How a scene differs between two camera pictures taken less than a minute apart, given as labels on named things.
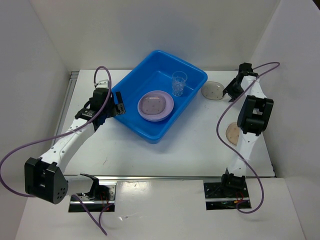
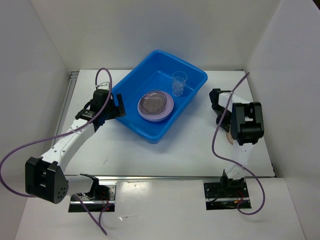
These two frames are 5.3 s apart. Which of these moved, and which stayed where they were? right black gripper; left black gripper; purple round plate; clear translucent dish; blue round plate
Moved: right black gripper; clear translucent dish
Stayed: purple round plate; left black gripper; blue round plate
